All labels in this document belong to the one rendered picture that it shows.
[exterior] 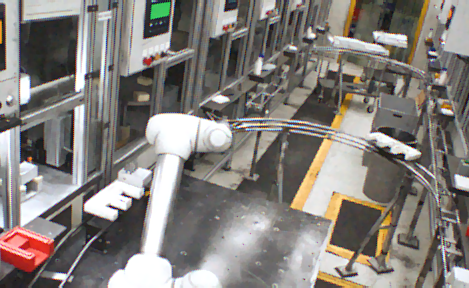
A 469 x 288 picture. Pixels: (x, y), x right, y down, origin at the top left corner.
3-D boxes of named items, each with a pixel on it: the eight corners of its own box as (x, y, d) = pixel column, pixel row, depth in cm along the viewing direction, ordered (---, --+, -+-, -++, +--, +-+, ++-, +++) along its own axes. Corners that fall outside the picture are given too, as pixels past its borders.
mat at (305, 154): (289, 237, 368) (289, 236, 368) (216, 213, 382) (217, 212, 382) (361, 77, 889) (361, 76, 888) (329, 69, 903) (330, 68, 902)
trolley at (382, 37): (396, 101, 776) (414, 41, 739) (360, 93, 783) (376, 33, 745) (391, 87, 853) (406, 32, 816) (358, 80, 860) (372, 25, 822)
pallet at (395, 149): (362, 146, 345) (366, 133, 341) (373, 143, 354) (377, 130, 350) (406, 168, 321) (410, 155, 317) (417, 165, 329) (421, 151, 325)
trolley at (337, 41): (316, 104, 687) (332, 36, 649) (311, 92, 738) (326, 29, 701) (377, 114, 691) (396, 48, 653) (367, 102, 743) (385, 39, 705)
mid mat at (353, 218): (387, 272, 347) (388, 270, 346) (313, 248, 360) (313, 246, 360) (392, 209, 436) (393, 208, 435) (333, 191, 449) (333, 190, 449)
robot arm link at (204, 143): (234, 124, 199) (201, 118, 198) (235, 123, 181) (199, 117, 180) (229, 156, 199) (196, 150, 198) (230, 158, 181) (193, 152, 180)
